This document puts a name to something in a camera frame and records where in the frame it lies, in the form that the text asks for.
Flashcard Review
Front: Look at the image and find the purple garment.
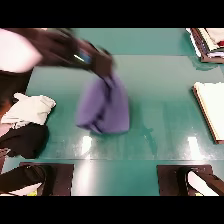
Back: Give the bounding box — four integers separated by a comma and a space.
75, 71, 131, 136

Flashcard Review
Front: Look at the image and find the stack of folded clothes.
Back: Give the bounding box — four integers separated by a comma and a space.
185, 27, 224, 65

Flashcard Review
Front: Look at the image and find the black garment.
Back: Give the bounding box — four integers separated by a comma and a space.
0, 122, 51, 160

